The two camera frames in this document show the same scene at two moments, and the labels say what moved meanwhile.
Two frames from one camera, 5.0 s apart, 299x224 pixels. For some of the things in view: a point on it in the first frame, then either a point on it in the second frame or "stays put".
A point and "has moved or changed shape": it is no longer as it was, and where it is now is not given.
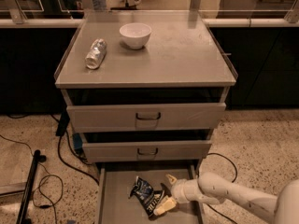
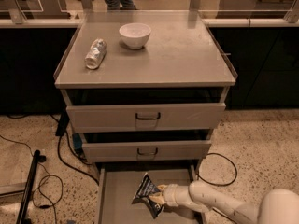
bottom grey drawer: x=114 y=180 stays put
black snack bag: x=144 y=193 has moved or changed shape
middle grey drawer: x=145 y=147 stays put
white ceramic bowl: x=135 y=35 stays put
